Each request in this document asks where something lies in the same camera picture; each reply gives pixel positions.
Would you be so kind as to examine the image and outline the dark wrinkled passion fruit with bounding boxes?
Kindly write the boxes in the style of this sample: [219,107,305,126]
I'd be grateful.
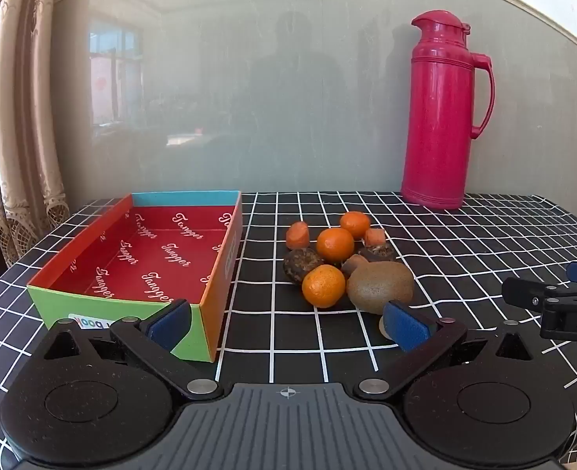
[357,244,397,262]
[283,248,326,285]

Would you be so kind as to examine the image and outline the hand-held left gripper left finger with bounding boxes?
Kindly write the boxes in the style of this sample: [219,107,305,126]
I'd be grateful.
[38,298,225,402]

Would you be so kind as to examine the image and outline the beige lace curtain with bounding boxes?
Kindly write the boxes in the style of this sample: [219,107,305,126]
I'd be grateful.
[0,0,71,268]

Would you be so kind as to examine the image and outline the small brown chunk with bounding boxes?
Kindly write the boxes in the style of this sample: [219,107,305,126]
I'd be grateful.
[341,253,370,277]

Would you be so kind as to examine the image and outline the orange mandarin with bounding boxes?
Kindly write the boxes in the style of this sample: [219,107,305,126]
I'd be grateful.
[316,227,356,262]
[340,211,372,240]
[301,264,347,309]

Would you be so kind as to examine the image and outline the brown kiwi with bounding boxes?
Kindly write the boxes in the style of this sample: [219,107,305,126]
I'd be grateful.
[346,261,415,314]

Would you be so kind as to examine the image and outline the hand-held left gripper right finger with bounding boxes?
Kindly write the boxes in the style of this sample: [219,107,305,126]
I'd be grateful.
[353,300,539,402]

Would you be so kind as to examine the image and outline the black white checkered tablecloth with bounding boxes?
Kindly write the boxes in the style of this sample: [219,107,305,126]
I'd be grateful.
[0,191,577,470]

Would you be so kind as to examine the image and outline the colourful cardboard box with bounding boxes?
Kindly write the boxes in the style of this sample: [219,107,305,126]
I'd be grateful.
[26,191,244,363]

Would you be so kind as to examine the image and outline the red thermos jug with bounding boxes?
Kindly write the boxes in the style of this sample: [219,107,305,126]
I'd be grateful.
[400,10,495,211]

